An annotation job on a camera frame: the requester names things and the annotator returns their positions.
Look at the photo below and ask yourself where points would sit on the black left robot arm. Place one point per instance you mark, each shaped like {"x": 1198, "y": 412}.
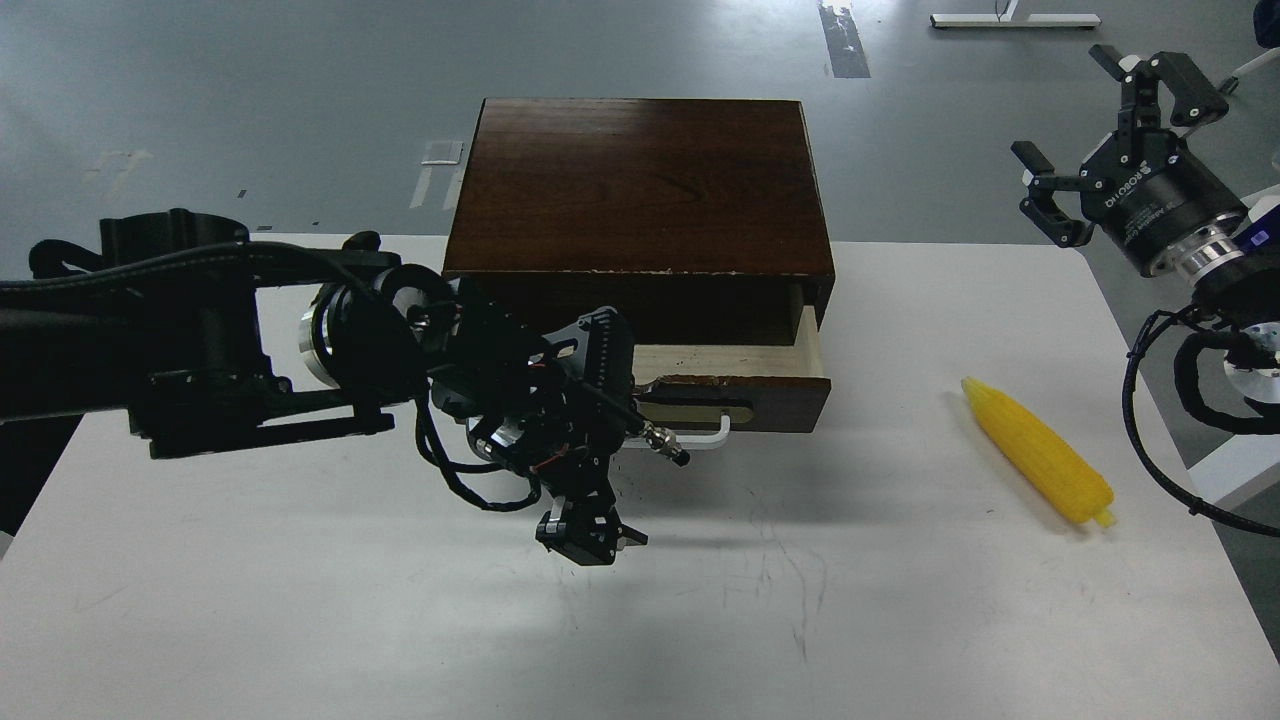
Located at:
{"x": 214, "y": 342}

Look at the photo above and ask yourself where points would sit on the dark wooden drawer cabinet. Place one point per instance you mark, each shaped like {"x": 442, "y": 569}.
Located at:
{"x": 699, "y": 219}

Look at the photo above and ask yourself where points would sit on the wooden drawer with white handle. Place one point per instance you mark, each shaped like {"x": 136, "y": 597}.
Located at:
{"x": 747, "y": 388}

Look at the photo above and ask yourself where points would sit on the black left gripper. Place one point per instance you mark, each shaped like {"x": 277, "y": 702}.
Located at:
{"x": 551, "y": 408}

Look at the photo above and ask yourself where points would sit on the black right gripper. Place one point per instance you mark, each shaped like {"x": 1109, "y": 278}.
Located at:
{"x": 1148, "y": 200}

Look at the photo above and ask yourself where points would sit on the yellow toy corn cob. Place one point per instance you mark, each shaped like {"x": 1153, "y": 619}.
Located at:
{"x": 1060, "y": 475}

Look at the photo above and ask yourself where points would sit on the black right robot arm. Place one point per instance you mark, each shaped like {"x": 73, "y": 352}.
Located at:
{"x": 1225, "y": 371}

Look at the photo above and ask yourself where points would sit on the white table leg base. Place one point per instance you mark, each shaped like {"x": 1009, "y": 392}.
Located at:
{"x": 1014, "y": 15}

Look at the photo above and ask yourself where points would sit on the white chair leg with caster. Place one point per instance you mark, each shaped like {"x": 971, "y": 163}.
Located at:
{"x": 1229, "y": 84}

